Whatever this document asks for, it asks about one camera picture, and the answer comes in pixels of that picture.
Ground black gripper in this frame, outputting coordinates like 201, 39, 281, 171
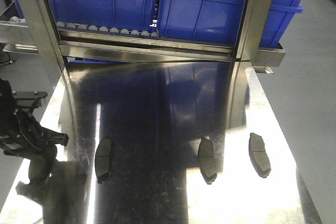
1, 79, 69, 175

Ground grey roller track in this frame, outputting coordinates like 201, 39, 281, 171
56, 22, 160, 37

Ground brake pad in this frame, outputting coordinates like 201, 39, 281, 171
94, 137, 113, 184
248, 133, 271, 178
197, 137, 217, 185
28, 150, 49, 184

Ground stainless steel rack frame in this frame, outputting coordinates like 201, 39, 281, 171
1, 0, 285, 73

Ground left blue plastic bin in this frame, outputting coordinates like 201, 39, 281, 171
49, 0, 158, 32

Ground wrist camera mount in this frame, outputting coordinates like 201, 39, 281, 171
12, 91, 48, 109

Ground blue plastic bin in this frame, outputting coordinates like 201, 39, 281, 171
49, 0, 158, 32
157, 0, 303, 48

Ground right blue plastic bin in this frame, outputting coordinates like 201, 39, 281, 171
157, 0, 303, 48

